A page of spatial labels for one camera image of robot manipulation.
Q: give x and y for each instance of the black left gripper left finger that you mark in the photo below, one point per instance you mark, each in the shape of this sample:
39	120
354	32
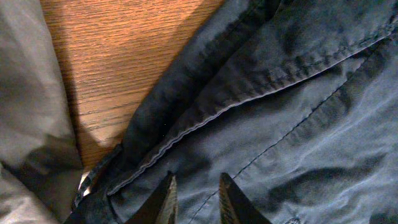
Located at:
162	205

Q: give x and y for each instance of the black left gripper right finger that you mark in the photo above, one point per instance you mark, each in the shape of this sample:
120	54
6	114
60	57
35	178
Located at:
235	207

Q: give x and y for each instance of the grey folded shorts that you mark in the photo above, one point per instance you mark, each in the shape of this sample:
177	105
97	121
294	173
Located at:
40	164

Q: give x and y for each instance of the navy blue shorts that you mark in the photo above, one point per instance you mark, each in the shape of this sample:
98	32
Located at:
295	100

